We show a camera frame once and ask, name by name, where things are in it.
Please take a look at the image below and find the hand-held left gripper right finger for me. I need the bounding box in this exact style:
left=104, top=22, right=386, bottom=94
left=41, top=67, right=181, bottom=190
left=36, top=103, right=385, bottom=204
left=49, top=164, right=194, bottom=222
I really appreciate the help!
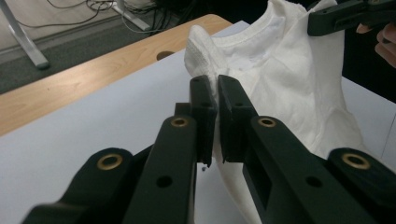
left=218, top=74, right=377, bottom=224

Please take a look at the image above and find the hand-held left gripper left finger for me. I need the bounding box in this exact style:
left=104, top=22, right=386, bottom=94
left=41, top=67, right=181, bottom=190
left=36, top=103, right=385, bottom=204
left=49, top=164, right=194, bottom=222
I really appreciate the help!
left=122, top=75, right=218, bottom=224

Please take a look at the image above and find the white baby romper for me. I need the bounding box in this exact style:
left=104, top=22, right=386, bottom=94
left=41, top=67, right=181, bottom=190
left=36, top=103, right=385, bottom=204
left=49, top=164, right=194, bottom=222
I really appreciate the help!
left=183, top=0, right=372, bottom=224

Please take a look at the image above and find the white board sheet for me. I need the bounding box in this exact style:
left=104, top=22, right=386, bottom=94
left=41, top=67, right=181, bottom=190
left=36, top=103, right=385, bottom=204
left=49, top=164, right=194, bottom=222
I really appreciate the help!
left=0, top=20, right=396, bottom=224

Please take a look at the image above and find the floor cable bundle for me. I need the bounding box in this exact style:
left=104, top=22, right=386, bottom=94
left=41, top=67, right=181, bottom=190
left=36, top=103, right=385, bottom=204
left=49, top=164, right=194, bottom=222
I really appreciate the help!
left=46, top=0, right=200, bottom=35

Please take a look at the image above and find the white metal desk frame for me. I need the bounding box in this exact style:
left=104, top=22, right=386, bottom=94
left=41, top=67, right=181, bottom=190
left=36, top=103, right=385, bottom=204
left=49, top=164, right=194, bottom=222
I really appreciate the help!
left=0, top=0, right=152, bottom=70

